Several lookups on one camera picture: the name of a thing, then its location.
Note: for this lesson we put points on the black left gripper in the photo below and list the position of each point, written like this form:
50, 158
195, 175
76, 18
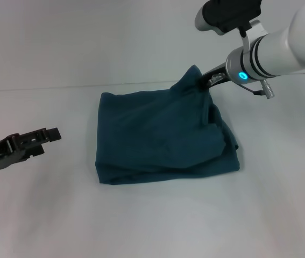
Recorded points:
9, 149

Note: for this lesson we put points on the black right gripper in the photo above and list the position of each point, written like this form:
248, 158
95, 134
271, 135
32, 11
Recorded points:
214, 78

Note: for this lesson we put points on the teal t-shirt with pink print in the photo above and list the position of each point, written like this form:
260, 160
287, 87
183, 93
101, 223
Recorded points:
155, 139

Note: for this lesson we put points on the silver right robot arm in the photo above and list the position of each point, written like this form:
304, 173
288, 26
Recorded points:
270, 51

